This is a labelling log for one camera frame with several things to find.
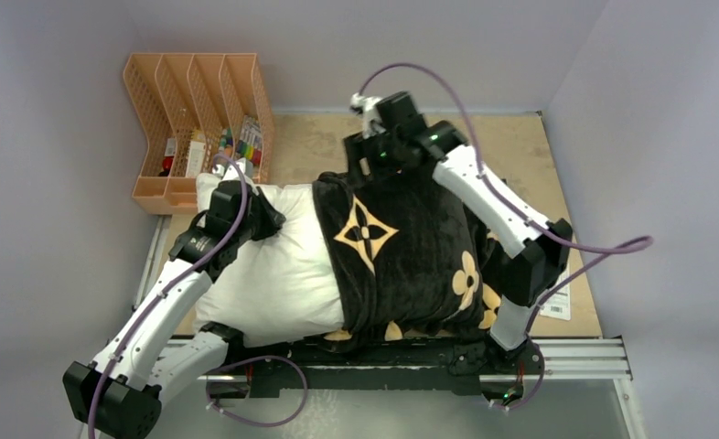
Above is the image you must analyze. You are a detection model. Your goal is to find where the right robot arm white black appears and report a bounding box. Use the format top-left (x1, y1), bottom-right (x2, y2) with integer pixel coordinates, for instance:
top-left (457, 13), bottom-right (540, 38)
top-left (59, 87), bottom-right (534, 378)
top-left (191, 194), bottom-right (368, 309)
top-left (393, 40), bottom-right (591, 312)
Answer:
top-left (344, 91), bottom-right (573, 372)

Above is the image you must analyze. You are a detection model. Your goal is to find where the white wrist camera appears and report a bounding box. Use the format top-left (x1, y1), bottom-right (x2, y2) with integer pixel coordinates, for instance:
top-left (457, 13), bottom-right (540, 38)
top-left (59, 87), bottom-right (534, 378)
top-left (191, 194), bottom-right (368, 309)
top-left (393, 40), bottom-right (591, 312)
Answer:
top-left (212, 159), bottom-right (257, 192)
top-left (349, 92), bottom-right (386, 139)

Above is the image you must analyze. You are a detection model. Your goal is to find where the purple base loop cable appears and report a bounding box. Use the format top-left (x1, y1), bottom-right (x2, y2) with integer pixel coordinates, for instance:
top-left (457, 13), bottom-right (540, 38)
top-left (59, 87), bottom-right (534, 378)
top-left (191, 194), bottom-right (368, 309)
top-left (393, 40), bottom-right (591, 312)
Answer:
top-left (205, 355), bottom-right (309, 429)

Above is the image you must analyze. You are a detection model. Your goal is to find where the white card box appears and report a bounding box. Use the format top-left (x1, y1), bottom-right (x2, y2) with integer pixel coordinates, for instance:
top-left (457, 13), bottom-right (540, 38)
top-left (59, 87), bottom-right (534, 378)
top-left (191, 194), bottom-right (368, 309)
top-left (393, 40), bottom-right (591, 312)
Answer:
top-left (185, 140), bottom-right (206, 178)

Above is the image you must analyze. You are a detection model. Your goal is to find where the colourful marker set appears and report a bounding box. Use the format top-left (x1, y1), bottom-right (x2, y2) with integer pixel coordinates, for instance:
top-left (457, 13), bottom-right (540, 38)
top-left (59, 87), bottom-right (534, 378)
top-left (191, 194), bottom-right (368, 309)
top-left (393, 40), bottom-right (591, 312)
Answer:
top-left (236, 115), bottom-right (263, 166)

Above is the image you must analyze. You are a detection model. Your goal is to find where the red round object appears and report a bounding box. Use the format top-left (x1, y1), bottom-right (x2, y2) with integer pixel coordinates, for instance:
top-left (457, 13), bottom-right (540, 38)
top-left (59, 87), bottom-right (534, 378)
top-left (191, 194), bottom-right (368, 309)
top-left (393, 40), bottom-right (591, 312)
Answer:
top-left (160, 156), bottom-right (174, 176)

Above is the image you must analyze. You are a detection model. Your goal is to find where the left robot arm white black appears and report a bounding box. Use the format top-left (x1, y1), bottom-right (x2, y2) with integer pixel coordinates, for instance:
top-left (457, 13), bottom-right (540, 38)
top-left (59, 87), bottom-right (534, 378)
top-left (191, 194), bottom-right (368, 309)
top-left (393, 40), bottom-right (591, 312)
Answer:
top-left (62, 177), bottom-right (284, 438)

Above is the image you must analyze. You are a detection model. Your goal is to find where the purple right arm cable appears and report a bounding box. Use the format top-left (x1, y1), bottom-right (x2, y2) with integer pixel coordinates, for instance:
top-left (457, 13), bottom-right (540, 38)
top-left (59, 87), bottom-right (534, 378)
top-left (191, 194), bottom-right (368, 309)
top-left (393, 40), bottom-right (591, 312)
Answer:
top-left (356, 62), bottom-right (655, 335)

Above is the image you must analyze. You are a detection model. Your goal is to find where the orange plastic file organizer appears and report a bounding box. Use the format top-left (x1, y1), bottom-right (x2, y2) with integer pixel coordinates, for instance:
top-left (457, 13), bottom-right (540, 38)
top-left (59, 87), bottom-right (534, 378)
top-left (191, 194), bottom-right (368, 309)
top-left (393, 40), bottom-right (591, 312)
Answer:
top-left (123, 53), bottom-right (275, 215)

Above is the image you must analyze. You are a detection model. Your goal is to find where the white paper label sheet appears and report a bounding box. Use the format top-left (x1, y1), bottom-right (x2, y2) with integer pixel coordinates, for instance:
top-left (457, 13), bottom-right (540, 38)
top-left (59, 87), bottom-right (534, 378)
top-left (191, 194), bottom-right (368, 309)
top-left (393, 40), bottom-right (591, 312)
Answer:
top-left (539, 284), bottom-right (572, 321)

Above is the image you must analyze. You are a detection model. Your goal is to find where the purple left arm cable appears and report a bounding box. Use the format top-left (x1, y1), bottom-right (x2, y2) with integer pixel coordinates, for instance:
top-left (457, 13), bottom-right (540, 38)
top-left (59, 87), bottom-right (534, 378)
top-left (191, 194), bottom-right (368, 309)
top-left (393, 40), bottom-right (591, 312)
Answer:
top-left (86, 153), bottom-right (251, 439)

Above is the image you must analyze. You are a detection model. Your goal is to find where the aluminium frame rail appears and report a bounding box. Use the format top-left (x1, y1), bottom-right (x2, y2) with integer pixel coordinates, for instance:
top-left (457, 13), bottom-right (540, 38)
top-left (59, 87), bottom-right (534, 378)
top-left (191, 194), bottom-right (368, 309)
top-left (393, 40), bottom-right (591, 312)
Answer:
top-left (159, 338), bottom-right (633, 383)

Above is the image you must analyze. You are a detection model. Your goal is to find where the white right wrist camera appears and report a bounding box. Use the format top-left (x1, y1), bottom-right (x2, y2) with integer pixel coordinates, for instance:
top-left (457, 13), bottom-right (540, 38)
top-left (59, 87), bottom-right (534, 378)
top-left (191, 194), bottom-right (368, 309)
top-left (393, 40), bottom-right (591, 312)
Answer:
top-left (349, 92), bottom-right (386, 139)

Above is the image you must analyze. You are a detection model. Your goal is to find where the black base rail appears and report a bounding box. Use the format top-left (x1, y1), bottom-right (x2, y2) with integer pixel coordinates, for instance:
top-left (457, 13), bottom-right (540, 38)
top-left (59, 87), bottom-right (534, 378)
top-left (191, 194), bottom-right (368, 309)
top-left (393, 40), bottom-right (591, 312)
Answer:
top-left (212, 337), bottom-right (544, 405)

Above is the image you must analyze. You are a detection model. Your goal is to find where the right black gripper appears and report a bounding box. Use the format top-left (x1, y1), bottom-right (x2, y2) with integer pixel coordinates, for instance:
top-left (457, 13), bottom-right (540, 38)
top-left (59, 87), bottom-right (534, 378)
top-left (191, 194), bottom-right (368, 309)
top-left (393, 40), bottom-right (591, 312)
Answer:
top-left (346, 125), bottom-right (408, 187)

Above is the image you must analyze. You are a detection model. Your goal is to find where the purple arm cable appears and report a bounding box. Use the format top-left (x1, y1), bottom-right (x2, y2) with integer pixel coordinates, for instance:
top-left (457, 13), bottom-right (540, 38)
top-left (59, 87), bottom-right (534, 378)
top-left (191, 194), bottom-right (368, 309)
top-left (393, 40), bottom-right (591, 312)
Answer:
top-left (86, 153), bottom-right (251, 439)
top-left (356, 62), bottom-right (655, 335)

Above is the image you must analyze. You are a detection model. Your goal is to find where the white pillow insert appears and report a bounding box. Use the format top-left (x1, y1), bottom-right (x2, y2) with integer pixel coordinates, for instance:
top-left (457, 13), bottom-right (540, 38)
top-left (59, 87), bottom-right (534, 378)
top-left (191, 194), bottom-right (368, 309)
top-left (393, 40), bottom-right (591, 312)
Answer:
top-left (192, 184), bottom-right (344, 347)

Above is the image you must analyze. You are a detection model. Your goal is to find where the black pillowcase with beige flowers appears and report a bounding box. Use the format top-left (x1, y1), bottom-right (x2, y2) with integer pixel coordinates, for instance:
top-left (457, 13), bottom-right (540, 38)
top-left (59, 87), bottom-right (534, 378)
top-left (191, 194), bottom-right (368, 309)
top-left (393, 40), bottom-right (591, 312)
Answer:
top-left (312, 166), bottom-right (501, 353)

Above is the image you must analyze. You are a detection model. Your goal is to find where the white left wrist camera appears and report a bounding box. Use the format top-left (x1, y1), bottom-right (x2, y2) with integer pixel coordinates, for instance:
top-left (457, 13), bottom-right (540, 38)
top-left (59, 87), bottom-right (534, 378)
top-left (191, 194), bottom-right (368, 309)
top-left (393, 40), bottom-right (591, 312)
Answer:
top-left (212, 159), bottom-right (257, 192)

